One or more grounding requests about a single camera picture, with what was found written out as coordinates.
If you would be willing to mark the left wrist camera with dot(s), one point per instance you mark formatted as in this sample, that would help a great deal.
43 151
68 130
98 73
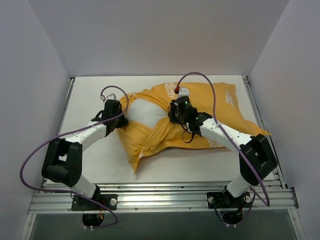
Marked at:
111 96

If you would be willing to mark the aluminium left side rail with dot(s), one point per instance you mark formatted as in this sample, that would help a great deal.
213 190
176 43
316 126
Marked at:
66 103

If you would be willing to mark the white pillow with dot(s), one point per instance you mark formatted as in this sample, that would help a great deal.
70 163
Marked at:
146 113

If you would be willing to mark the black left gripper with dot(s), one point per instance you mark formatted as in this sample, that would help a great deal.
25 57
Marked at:
120 120

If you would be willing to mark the aluminium front rail frame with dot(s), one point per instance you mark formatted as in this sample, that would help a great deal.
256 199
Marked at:
158 197

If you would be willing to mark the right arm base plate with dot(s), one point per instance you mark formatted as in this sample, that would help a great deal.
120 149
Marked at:
224 200

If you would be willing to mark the yellow pillowcase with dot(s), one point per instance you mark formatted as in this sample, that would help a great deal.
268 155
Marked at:
218 99

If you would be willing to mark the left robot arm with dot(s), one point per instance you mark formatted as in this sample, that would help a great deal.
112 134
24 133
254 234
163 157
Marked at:
63 161

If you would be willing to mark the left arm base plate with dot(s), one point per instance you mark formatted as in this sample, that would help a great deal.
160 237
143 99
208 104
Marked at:
95 201

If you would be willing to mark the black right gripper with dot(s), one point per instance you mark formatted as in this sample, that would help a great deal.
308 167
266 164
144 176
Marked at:
173 116

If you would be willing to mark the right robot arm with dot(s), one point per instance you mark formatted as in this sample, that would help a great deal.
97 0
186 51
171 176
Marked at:
256 158

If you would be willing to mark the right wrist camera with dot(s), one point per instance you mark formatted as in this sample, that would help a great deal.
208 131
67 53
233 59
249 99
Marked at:
181 92

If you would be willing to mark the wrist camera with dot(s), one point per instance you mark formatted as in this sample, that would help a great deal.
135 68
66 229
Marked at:
181 92
111 96

